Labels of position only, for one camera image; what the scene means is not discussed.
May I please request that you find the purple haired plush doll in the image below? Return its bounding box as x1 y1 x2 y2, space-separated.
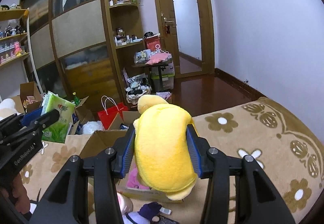
123 202 162 224

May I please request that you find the yellow plush toy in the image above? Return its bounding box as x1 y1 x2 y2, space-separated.
133 95 198 201

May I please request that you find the person's hand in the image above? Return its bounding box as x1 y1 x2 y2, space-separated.
11 174 30 214

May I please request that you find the white bear plush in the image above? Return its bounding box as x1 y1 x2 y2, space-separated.
0 98 20 120

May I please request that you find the brown cardboard box on floor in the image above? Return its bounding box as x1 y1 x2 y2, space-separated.
12 82 43 113

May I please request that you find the beige floral blanket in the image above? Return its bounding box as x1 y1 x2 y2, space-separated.
20 97 323 223

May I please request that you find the pink swirl plush cushion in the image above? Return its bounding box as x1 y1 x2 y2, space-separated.
117 192 133 215

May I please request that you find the cardboard box with yellow print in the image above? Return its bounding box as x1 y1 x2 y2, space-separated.
79 130 183 203

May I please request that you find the green glass bottle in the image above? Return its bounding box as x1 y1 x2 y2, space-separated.
72 92 81 106

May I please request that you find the magenta plush toy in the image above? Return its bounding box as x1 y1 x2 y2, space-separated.
126 167 150 189

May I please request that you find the red paper shopping bag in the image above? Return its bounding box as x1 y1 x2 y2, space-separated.
98 95 129 130

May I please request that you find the wicker basket with items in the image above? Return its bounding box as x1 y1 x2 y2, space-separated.
126 80 151 105

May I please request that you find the wooden wardrobe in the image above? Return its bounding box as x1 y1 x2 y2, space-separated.
20 0 143 112

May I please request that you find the plastic storage bin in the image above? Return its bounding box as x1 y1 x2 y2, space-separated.
151 63 175 91

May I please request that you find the pink cloth on table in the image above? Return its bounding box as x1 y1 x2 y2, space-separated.
146 52 172 65

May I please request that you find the small dark side table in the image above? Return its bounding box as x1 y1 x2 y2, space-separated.
132 59 173 92

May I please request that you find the wooden door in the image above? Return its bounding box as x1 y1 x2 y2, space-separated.
155 0 215 78

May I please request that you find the wall shelf with figurines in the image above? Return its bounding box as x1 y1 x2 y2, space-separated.
1 4 30 68

